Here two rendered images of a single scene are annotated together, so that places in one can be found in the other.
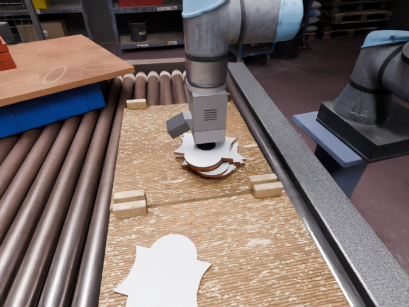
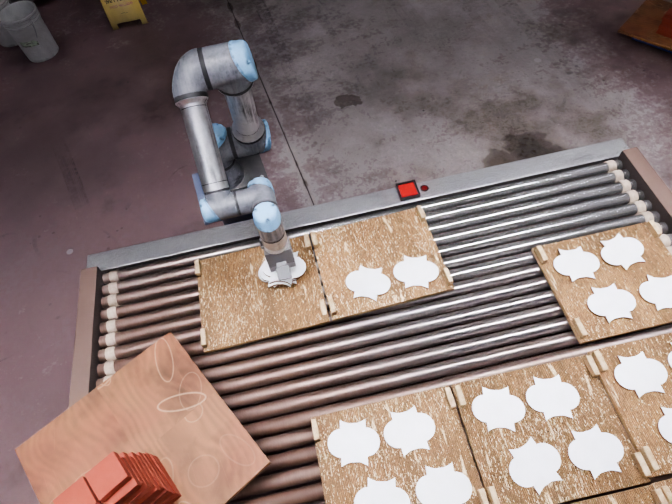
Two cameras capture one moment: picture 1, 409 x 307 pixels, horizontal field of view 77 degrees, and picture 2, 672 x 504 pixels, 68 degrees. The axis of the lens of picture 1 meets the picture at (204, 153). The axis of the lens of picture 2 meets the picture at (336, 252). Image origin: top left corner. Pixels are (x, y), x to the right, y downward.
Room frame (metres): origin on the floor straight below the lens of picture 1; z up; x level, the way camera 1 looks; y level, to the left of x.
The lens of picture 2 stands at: (0.21, 0.86, 2.38)
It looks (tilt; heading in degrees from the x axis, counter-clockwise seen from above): 57 degrees down; 274
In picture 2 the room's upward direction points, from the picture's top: 9 degrees counter-clockwise
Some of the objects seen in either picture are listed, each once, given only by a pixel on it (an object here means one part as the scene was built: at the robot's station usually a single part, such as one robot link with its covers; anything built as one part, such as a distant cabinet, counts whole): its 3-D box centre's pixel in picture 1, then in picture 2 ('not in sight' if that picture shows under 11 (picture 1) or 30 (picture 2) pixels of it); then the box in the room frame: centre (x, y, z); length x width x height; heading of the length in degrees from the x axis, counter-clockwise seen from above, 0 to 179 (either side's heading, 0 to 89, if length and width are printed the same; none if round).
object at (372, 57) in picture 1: (385, 57); (216, 145); (0.69, -0.48, 1.10); 0.13 x 0.12 x 0.14; 12
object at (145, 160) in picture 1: (187, 142); (259, 290); (0.55, 0.05, 0.93); 0.41 x 0.35 x 0.02; 10
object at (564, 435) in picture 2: not in sight; (545, 429); (-0.25, 0.56, 0.94); 0.41 x 0.35 x 0.04; 8
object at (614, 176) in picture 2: not in sight; (370, 231); (0.16, -0.17, 0.90); 1.95 x 0.05 x 0.05; 9
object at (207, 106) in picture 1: (195, 107); (279, 257); (0.46, 0.02, 1.08); 0.12 x 0.09 x 0.16; 100
